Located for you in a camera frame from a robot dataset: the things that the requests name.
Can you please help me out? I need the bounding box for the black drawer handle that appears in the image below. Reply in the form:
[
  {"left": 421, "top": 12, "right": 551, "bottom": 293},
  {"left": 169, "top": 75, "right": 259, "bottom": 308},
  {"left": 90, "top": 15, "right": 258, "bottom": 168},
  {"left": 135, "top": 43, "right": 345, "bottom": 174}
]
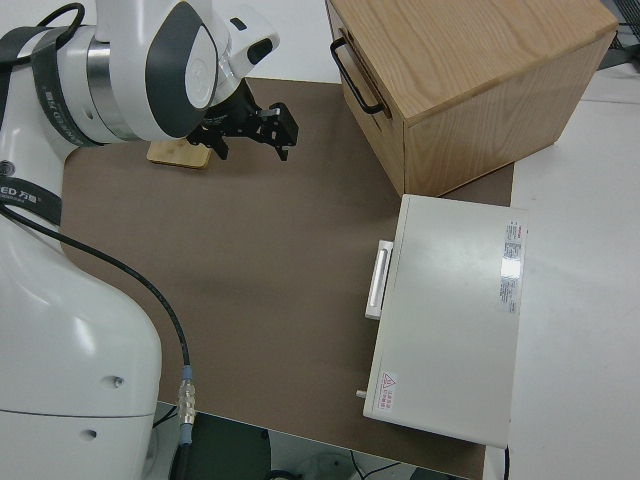
[{"left": 329, "top": 38, "right": 385, "bottom": 115}]

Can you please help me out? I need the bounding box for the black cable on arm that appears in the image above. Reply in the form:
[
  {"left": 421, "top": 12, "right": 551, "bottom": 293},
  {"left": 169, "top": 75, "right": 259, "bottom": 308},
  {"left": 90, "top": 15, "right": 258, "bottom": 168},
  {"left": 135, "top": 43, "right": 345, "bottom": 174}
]
[{"left": 0, "top": 2, "right": 86, "bottom": 71}]

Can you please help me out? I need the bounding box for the black cable with metal connector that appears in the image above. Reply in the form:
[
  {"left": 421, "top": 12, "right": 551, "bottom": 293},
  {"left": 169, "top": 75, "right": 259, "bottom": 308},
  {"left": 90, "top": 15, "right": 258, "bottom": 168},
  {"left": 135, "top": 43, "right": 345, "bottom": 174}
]
[{"left": 0, "top": 203, "right": 197, "bottom": 480}]

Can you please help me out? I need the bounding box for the wooden mug tree stand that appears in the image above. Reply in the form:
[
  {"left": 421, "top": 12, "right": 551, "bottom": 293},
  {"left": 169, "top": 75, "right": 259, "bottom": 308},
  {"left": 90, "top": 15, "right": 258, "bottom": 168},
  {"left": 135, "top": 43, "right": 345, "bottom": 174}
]
[{"left": 146, "top": 138, "right": 212, "bottom": 171}]

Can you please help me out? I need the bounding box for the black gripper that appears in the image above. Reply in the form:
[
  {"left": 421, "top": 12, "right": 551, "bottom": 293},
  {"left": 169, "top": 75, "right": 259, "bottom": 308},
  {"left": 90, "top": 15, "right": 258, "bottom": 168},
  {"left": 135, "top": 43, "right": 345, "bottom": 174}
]
[{"left": 187, "top": 79, "right": 301, "bottom": 163}]

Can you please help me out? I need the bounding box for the white toaster oven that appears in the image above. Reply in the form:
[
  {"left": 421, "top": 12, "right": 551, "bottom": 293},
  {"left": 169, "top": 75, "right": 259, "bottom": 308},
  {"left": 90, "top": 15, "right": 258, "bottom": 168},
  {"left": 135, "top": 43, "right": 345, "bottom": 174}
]
[{"left": 353, "top": 193, "right": 530, "bottom": 448}]

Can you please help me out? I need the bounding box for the brown table mat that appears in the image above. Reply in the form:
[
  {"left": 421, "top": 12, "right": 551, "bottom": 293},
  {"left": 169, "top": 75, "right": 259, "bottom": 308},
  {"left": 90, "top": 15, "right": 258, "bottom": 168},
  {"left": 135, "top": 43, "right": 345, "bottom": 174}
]
[{"left": 59, "top": 77, "right": 516, "bottom": 480}]

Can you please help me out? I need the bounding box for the wooden drawer box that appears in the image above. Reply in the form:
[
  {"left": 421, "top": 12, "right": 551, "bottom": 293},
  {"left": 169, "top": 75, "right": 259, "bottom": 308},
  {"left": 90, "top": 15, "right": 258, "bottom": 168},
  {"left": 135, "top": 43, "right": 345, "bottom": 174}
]
[{"left": 324, "top": 0, "right": 619, "bottom": 199}]

